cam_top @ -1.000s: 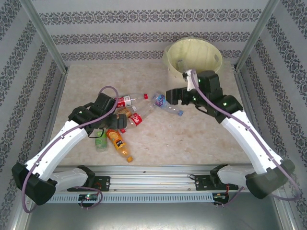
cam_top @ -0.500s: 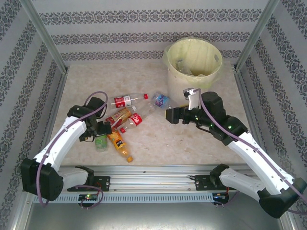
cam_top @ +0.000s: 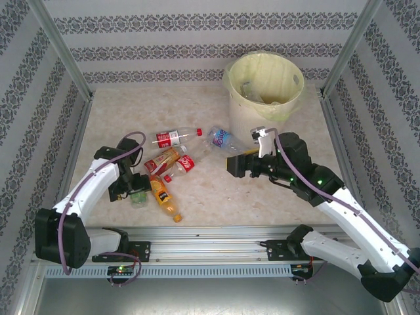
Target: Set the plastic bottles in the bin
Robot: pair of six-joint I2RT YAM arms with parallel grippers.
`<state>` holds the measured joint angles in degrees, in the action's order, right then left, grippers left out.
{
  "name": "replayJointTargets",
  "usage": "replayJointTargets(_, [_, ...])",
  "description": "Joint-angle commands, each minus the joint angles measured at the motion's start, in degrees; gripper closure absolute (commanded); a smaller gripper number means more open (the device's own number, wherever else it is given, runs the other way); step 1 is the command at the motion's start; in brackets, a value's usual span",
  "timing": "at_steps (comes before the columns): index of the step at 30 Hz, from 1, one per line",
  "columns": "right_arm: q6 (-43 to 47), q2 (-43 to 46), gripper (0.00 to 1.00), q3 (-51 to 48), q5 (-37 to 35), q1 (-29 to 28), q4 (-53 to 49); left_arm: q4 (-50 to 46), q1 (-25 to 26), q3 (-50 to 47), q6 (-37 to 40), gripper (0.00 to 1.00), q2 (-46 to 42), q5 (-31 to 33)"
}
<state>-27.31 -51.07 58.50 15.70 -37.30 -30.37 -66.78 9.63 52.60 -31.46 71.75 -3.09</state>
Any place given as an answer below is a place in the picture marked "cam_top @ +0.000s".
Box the clear bottle blue purple print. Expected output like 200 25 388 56
206 125 250 154

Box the crushed bottle green label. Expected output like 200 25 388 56
130 192 149 210

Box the yellow-green bin liner bag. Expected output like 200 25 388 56
224 49 306 122

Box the grey slotted cable duct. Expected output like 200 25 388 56
44 264 312 279

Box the aluminium right frame post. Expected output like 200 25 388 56
320 0 384 98

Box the grey metal base sheet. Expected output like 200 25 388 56
32 278 388 315

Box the cola bottle red label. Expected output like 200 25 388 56
163 144 213 184
152 127 203 149

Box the small circuit board green light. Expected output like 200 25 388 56
107 266 135 276

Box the orange juice bottle black label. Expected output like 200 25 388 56
148 175 184 224

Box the aluminium frame post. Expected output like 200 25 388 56
320 0 384 98
25 0 95 101

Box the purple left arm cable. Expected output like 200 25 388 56
58 131 148 287

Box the aluminium right side rail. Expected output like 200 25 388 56
320 93 387 240

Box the tea bottle red yellow label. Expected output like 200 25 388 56
143 145 188 177

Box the white plastic bin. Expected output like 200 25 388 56
226 52 305 148

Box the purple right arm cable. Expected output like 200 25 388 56
267 127 420 295

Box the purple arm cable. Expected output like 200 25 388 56
267 127 420 295
58 131 148 287

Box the aluminium left side rail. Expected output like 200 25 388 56
45 93 95 239

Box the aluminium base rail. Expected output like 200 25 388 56
31 224 362 263

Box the aluminium left frame post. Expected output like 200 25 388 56
25 0 95 101

